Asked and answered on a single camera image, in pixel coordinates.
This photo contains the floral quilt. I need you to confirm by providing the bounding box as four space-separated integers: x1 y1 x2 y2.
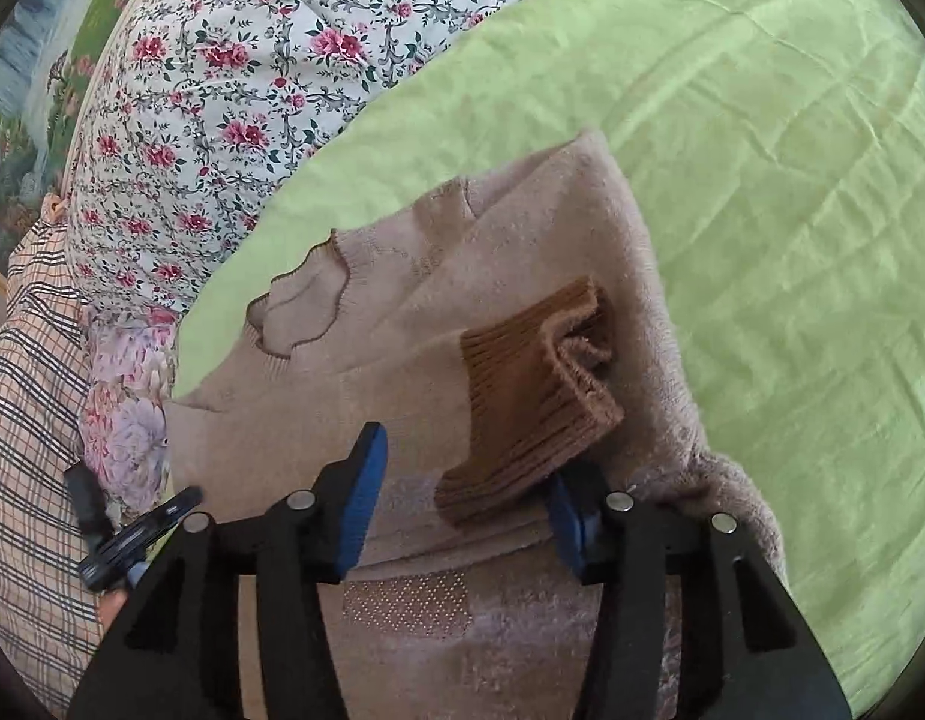
65 0 519 323

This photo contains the pastel floral pillow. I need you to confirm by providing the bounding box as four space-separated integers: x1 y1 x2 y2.
79 310 178 525

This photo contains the plaid blanket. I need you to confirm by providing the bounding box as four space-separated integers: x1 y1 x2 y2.
0 210 101 718

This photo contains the person's left hand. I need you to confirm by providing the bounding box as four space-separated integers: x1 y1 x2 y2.
98 589 129 632

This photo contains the framed landscape picture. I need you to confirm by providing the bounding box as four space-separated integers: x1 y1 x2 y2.
0 0 129 278

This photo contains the beige knit sweater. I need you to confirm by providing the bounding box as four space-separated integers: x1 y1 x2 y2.
166 132 785 718

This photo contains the green bed sheet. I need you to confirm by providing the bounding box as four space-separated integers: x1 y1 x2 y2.
176 0 925 712

